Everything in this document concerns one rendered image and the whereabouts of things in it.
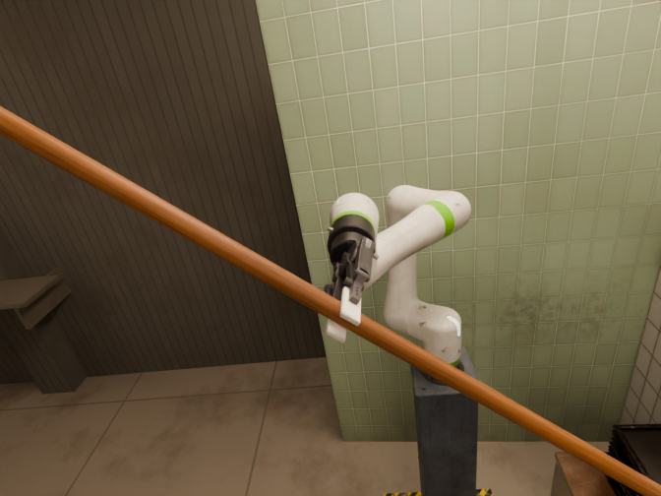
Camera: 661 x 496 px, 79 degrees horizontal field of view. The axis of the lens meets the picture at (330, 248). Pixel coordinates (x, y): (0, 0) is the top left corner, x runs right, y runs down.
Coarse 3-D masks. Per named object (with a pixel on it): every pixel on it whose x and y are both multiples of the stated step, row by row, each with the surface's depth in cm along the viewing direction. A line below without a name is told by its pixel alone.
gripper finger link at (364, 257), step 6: (360, 240) 68; (366, 240) 67; (360, 246) 66; (372, 246) 67; (360, 252) 64; (366, 252) 65; (372, 252) 66; (360, 258) 63; (366, 258) 64; (372, 258) 65; (360, 264) 62; (366, 264) 63; (354, 270) 62; (366, 270) 61
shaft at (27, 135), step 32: (0, 128) 49; (32, 128) 50; (64, 160) 50; (128, 192) 52; (192, 224) 53; (224, 256) 54; (256, 256) 55; (288, 288) 56; (416, 352) 59; (448, 384) 61; (480, 384) 62; (512, 416) 62; (576, 448) 64; (640, 480) 67
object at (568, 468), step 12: (564, 456) 173; (564, 468) 168; (576, 468) 167; (588, 468) 167; (564, 480) 169; (576, 480) 163; (588, 480) 163; (600, 480) 162; (552, 492) 185; (564, 492) 170; (576, 492) 159; (588, 492) 159; (600, 492) 158; (612, 492) 158
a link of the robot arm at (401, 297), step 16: (400, 192) 128; (416, 192) 125; (400, 208) 127; (416, 208) 123; (416, 256) 137; (400, 272) 136; (416, 272) 139; (400, 288) 138; (416, 288) 141; (400, 304) 140; (416, 304) 139; (400, 320) 139
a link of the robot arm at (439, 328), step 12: (420, 312) 136; (432, 312) 134; (444, 312) 133; (408, 324) 137; (420, 324) 133; (432, 324) 130; (444, 324) 129; (456, 324) 130; (420, 336) 135; (432, 336) 131; (444, 336) 129; (456, 336) 131; (432, 348) 134; (444, 348) 132; (456, 348) 133; (444, 360) 134; (456, 360) 135
